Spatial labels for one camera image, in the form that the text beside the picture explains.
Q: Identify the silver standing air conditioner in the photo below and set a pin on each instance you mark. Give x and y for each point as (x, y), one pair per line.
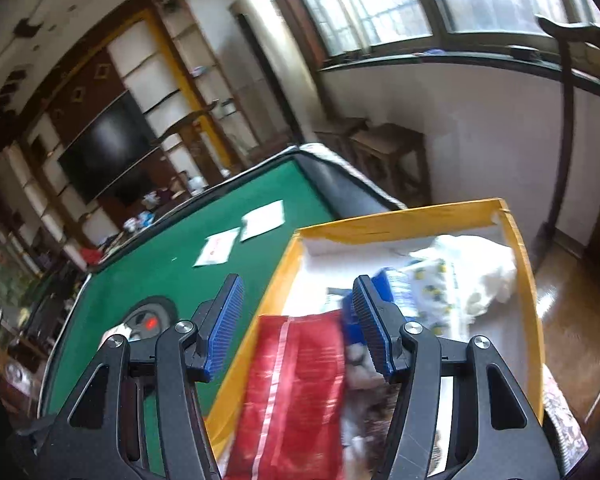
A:
(275, 60)

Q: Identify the wooden wall cabinet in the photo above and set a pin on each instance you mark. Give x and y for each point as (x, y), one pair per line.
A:
(95, 75)

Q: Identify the wooden yoke-back chair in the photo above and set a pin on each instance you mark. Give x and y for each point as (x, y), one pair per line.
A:
(180, 126)
(569, 110)

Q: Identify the white cloth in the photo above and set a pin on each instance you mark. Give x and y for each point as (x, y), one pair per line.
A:
(480, 265)

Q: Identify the white packet red print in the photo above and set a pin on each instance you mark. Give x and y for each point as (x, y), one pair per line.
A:
(217, 249)

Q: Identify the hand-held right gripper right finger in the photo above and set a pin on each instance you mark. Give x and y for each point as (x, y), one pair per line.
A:
(375, 330)

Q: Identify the small red bag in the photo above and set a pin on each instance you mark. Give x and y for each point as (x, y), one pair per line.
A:
(91, 256)

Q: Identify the red foil packet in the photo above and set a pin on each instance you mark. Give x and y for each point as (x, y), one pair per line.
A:
(295, 390)

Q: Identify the plain white packet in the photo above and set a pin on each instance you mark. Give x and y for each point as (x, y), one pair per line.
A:
(263, 219)

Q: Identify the black television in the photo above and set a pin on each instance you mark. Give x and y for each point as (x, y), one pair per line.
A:
(107, 152)

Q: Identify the wooden stool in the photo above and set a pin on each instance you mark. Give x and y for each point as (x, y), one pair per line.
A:
(390, 145)
(340, 127)

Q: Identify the lemon print tissue pack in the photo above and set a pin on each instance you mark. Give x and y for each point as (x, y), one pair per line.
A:
(440, 300)

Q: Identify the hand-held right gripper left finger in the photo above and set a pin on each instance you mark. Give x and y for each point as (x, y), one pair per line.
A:
(225, 325)

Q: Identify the patterned fabric cushion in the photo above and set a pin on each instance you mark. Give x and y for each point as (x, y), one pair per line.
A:
(562, 420)

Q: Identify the yellow cardboard box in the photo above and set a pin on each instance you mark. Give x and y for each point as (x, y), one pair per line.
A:
(272, 290)

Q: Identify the window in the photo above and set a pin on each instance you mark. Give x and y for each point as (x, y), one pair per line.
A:
(420, 0)

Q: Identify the blue tissue pack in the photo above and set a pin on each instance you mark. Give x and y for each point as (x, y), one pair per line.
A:
(397, 287)

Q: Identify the round table centre console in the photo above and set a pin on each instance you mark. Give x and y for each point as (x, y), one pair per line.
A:
(147, 317)

